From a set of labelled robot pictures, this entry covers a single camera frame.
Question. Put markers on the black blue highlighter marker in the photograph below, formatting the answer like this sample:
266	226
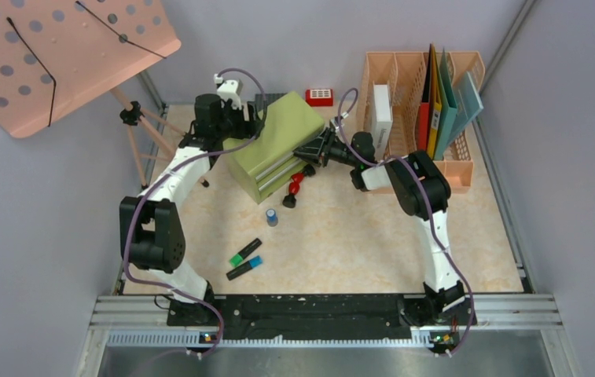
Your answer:
244	268

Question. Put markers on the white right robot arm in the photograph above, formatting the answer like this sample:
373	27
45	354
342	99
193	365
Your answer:
422	193

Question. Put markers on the light blue hardcover book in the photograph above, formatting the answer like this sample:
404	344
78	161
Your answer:
469	105

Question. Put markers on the pink music stand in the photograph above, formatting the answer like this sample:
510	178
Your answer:
57	56

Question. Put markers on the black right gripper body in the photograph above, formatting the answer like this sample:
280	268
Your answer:
339	152

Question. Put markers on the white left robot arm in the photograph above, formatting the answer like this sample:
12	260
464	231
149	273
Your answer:
151	232

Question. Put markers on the green metal drawer cabinet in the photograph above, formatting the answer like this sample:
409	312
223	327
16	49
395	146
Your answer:
268	162

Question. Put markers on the gray lego baseplate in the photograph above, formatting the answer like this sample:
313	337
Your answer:
271	99

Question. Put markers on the yellow plastic clip folder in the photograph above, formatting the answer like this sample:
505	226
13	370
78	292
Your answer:
435	103

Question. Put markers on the beige plastic file organizer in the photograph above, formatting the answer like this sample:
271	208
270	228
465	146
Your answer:
405	74

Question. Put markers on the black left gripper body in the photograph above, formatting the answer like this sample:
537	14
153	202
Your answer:
234	125

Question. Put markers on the red small box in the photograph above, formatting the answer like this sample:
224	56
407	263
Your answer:
320	97

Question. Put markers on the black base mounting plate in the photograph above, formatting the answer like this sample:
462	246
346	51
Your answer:
318	317

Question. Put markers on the small blue glue bottle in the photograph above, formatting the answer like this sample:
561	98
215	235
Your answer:
271	217

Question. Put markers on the teal plastic folder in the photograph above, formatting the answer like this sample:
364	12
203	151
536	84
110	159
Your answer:
449	106

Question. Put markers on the black green highlighter marker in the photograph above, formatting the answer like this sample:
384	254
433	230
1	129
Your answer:
241	255

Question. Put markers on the red folder in organizer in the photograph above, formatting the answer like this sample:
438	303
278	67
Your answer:
423	114

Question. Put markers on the red and black dumbbell toy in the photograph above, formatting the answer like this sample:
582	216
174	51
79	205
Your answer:
294	186

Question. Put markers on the white paper booklet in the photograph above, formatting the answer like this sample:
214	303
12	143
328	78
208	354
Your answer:
381	118

